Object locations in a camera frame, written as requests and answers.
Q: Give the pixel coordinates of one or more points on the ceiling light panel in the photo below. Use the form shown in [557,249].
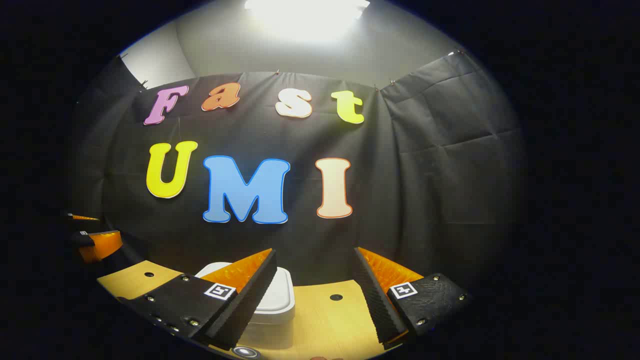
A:
[305,17]

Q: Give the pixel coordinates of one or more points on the white desktop garbage bin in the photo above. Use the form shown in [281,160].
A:
[277,300]

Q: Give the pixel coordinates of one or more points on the wooden desktop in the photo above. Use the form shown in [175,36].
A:
[330,325]

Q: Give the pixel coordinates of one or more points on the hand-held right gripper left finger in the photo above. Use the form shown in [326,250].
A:
[250,305]

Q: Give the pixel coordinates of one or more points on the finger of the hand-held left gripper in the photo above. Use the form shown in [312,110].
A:
[82,217]
[102,245]

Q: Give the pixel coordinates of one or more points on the black backdrop cloth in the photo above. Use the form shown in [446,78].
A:
[300,240]

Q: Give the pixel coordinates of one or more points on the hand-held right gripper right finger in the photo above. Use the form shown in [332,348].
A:
[377,305]

